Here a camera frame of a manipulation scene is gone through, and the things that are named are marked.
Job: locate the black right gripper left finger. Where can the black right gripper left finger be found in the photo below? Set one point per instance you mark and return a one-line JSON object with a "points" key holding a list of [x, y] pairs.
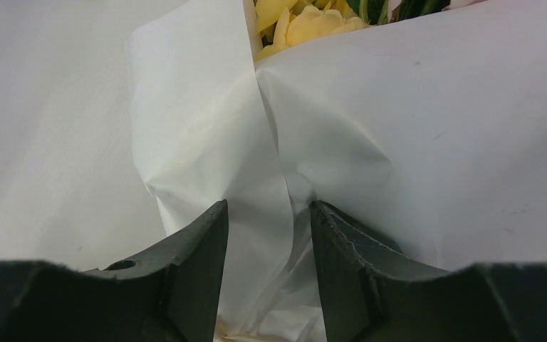
{"points": [[167, 292]]}

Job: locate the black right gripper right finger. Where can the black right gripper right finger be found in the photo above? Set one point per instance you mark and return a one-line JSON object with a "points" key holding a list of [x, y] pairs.
{"points": [[371, 291]]}

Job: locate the white paper bouquet wrap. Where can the white paper bouquet wrap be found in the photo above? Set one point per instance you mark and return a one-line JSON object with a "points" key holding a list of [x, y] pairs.
{"points": [[431, 131]]}

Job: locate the pink and yellow flower bunch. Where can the pink and yellow flower bunch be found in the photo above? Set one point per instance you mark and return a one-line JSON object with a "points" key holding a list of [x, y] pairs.
{"points": [[282, 24]]}

